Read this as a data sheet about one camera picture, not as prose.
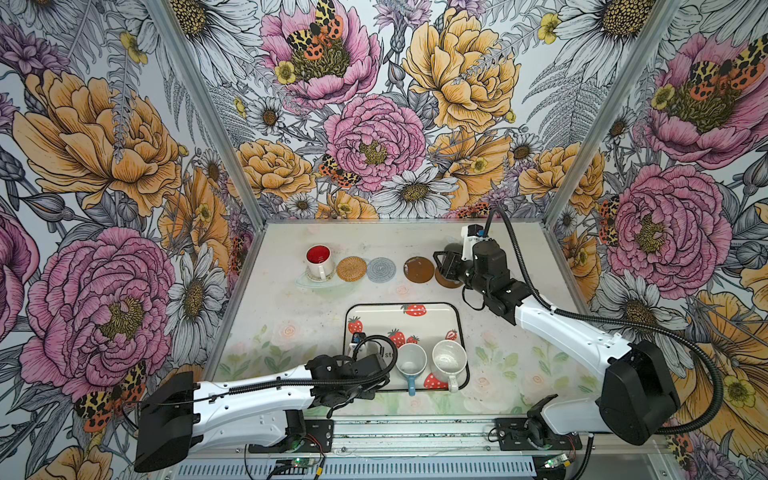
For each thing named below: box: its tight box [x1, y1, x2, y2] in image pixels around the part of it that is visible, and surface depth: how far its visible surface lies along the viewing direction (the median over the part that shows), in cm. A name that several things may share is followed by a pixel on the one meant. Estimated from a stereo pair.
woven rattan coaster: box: [336, 256, 367, 282], surface depth 110 cm
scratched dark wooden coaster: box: [403, 256, 435, 283], surface depth 108 cm
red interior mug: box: [305, 244, 334, 282], surface depth 102 cm
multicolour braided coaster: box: [296, 270, 342, 288], surface depth 107 cm
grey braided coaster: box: [366, 257, 397, 284], surface depth 110 cm
